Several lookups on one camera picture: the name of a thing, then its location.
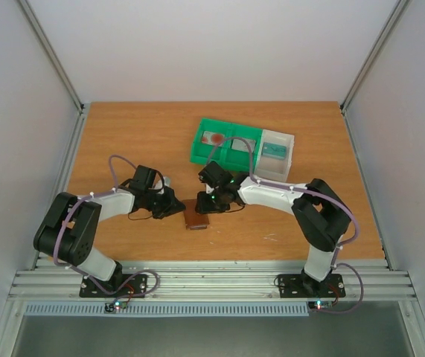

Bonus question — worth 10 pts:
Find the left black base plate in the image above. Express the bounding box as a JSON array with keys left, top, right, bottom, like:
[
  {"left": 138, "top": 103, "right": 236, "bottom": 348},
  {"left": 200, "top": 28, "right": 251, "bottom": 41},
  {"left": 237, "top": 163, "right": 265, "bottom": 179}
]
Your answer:
[{"left": 79, "top": 274, "right": 148, "bottom": 298}]

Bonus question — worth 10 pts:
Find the aluminium frame post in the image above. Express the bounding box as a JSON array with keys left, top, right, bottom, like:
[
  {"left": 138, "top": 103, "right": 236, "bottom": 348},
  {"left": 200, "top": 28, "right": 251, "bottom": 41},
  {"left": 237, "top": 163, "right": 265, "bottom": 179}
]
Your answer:
[
  {"left": 339, "top": 0, "right": 412, "bottom": 114},
  {"left": 15, "top": 0, "right": 86, "bottom": 115}
]

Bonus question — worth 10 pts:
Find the brown leather card holder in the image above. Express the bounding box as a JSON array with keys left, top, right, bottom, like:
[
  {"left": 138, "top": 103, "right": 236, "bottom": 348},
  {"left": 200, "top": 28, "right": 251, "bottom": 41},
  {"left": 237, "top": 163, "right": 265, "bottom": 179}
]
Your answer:
[{"left": 182, "top": 199, "right": 209, "bottom": 231}]

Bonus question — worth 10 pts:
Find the aluminium front rail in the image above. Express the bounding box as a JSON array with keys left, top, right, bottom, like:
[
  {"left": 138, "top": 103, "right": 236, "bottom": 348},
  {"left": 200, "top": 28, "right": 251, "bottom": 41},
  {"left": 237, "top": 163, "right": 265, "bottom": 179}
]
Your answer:
[{"left": 8, "top": 257, "right": 417, "bottom": 302}]

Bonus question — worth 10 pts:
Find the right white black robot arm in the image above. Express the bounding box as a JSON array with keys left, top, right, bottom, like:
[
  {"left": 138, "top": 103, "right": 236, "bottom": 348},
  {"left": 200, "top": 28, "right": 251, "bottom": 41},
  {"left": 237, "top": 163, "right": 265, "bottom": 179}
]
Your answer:
[{"left": 196, "top": 161, "right": 357, "bottom": 297}]

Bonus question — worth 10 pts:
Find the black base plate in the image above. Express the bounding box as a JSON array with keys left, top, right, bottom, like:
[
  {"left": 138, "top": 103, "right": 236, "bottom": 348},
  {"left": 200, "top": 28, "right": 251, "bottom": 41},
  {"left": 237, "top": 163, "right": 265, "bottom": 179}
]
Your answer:
[
  {"left": 79, "top": 274, "right": 148, "bottom": 298},
  {"left": 273, "top": 274, "right": 346, "bottom": 298}
]

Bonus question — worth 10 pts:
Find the white plastic bin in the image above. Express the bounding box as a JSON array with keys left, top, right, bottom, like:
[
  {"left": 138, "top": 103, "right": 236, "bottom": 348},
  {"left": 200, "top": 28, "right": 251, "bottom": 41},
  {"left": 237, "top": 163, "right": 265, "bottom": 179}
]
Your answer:
[{"left": 254, "top": 129, "right": 295, "bottom": 182}]

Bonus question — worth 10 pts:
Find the right controller board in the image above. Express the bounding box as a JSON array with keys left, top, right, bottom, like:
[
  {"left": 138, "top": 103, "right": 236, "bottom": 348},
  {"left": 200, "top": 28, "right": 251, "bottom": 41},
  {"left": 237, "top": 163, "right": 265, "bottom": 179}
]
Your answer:
[{"left": 308, "top": 300, "right": 334, "bottom": 311}]

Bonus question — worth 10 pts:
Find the controller board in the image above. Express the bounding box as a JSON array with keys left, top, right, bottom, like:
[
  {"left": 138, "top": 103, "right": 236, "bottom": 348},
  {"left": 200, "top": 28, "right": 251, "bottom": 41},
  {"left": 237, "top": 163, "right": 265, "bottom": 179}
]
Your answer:
[
  {"left": 103, "top": 301, "right": 128, "bottom": 314},
  {"left": 308, "top": 300, "right": 334, "bottom": 311}
]

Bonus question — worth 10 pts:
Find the teal card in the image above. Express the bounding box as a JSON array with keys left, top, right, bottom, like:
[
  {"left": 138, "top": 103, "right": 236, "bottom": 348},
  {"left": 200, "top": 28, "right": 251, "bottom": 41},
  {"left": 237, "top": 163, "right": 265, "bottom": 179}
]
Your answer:
[{"left": 261, "top": 142, "right": 287, "bottom": 160}]

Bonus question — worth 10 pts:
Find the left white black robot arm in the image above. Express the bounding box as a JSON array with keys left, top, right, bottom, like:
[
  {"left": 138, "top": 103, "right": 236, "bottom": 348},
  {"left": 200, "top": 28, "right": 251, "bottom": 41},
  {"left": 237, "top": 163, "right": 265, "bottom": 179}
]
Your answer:
[{"left": 33, "top": 165, "right": 186, "bottom": 296}]

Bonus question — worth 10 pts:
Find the right aluminium frame post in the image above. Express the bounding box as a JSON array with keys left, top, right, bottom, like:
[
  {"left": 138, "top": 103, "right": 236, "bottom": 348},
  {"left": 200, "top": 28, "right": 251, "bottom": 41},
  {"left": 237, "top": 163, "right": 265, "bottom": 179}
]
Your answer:
[{"left": 339, "top": 0, "right": 412, "bottom": 114}]

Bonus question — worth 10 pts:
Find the grey silver card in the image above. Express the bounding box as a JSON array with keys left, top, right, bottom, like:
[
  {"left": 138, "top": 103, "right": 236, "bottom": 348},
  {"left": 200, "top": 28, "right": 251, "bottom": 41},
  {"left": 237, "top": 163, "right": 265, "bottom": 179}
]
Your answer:
[{"left": 231, "top": 138, "right": 256, "bottom": 152}]

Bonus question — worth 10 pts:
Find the left aluminium frame post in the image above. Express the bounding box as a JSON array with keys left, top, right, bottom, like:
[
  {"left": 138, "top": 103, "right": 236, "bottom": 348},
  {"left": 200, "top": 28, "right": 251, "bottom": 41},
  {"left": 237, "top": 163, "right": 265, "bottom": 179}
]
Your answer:
[{"left": 15, "top": 0, "right": 86, "bottom": 115}]

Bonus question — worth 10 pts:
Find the grey slotted cable duct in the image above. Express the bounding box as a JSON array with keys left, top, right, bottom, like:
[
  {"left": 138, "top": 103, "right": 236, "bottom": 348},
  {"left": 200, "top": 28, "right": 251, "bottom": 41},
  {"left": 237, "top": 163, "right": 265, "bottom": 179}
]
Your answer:
[{"left": 24, "top": 301, "right": 309, "bottom": 318}]

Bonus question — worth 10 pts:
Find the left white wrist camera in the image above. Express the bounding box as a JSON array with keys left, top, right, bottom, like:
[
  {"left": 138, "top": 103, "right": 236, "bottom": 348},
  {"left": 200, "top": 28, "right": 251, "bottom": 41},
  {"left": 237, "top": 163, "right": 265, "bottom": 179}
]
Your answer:
[{"left": 153, "top": 176, "right": 171, "bottom": 194}]

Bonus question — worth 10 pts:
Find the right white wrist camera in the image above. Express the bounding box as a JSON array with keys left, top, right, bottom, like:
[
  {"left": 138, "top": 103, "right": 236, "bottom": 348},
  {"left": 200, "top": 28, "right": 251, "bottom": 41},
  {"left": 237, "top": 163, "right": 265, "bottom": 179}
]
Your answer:
[{"left": 199, "top": 176, "right": 214, "bottom": 194}]

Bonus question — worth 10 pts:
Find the green bin middle compartment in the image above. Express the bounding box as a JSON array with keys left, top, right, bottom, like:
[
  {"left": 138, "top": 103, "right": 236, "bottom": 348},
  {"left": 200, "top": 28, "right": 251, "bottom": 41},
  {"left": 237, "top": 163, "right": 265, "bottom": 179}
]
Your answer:
[{"left": 220, "top": 123, "right": 263, "bottom": 173}]

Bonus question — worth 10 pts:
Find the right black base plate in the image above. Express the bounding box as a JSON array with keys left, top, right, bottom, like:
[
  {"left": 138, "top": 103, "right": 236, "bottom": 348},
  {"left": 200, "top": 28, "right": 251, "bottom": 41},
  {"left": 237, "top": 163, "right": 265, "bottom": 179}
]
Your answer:
[{"left": 273, "top": 274, "right": 346, "bottom": 298}]

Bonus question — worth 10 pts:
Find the card with red circles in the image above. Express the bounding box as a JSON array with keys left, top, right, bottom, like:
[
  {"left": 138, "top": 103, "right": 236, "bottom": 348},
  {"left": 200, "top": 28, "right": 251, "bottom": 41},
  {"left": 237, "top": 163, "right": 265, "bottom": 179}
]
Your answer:
[{"left": 200, "top": 131, "right": 225, "bottom": 146}]

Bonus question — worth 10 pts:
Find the left controller board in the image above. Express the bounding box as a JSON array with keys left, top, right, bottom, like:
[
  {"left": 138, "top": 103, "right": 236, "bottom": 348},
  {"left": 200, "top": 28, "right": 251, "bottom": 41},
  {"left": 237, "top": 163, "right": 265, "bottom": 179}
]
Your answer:
[{"left": 103, "top": 301, "right": 128, "bottom": 314}]

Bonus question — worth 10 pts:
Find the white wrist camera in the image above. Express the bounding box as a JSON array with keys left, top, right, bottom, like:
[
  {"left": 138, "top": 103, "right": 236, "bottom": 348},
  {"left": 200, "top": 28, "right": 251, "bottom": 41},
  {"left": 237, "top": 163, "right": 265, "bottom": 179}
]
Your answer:
[
  {"left": 153, "top": 176, "right": 171, "bottom": 194},
  {"left": 199, "top": 176, "right": 214, "bottom": 194}
]

